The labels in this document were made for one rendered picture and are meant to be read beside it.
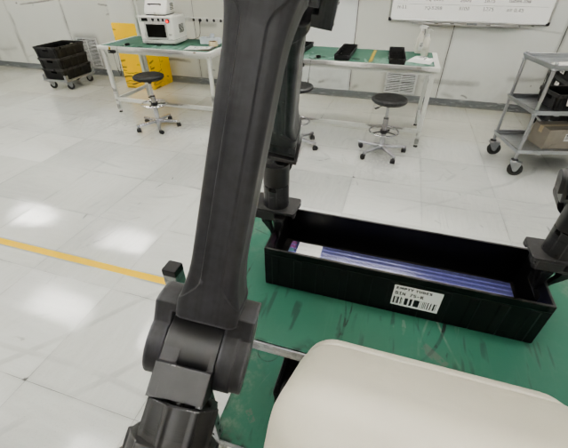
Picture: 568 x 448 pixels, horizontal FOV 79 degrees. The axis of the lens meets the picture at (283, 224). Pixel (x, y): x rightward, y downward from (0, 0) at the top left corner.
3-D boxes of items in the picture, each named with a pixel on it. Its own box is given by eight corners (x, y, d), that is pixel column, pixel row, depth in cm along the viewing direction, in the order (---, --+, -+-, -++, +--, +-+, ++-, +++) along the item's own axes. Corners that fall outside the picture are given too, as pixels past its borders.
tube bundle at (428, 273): (284, 268, 86) (284, 258, 84) (292, 250, 91) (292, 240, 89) (510, 316, 74) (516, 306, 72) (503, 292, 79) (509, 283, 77)
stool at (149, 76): (132, 124, 423) (118, 72, 387) (173, 116, 443) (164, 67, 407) (140, 139, 387) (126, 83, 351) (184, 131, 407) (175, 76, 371)
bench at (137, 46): (148, 96, 514) (134, 35, 466) (242, 105, 479) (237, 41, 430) (116, 112, 457) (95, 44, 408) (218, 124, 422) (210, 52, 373)
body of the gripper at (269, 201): (260, 198, 83) (260, 171, 79) (301, 205, 81) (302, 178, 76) (251, 213, 79) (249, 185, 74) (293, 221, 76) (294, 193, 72)
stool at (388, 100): (349, 143, 377) (356, 90, 343) (396, 141, 381) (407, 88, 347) (364, 166, 334) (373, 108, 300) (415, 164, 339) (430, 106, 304)
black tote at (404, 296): (265, 283, 83) (263, 247, 77) (285, 239, 97) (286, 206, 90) (531, 344, 70) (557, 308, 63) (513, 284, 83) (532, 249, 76)
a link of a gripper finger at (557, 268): (508, 271, 75) (526, 238, 69) (546, 277, 73) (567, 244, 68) (516, 294, 70) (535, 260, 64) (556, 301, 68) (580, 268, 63)
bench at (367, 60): (279, 109, 466) (279, 43, 417) (419, 124, 424) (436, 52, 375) (260, 130, 409) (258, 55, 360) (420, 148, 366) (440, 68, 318)
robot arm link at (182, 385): (139, 413, 31) (196, 428, 31) (174, 301, 34) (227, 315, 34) (168, 391, 40) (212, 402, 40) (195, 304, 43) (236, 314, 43)
